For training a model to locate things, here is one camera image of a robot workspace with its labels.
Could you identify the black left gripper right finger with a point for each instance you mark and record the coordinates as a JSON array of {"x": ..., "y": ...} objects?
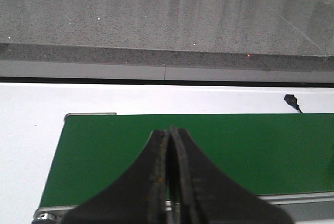
[{"x": 206, "y": 194}]

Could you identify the black sensor with cable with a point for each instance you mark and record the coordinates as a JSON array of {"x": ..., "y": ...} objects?
[{"x": 292, "y": 101}]

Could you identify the grey stone slab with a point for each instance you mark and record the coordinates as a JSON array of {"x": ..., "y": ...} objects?
[
  {"x": 86, "y": 30},
  {"x": 312, "y": 18}
]

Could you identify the grey stone slab left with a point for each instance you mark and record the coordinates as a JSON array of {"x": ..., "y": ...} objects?
[{"x": 86, "y": 30}]

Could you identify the green conveyor belt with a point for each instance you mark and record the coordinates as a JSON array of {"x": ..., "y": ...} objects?
[{"x": 265, "y": 153}]

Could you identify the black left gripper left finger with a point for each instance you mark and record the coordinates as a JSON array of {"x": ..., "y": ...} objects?
[{"x": 137, "y": 196}]

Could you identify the aluminium conveyor frame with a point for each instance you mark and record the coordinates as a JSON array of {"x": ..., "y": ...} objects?
[{"x": 301, "y": 206}]

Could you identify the grey stone slab right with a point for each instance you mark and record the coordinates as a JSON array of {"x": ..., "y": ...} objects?
[{"x": 312, "y": 18}]

